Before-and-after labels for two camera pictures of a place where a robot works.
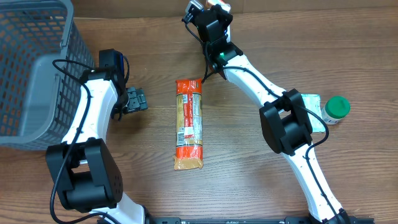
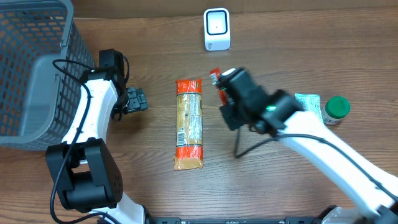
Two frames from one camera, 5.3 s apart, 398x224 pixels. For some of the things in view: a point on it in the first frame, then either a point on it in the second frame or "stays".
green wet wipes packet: x=313 y=103 stays
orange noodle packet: x=189 y=153 stays
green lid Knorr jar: x=336 y=108 stays
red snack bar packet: x=189 y=132 -> x=214 y=74
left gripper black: x=134 y=100 stays
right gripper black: x=221 y=15 -> x=231 y=120
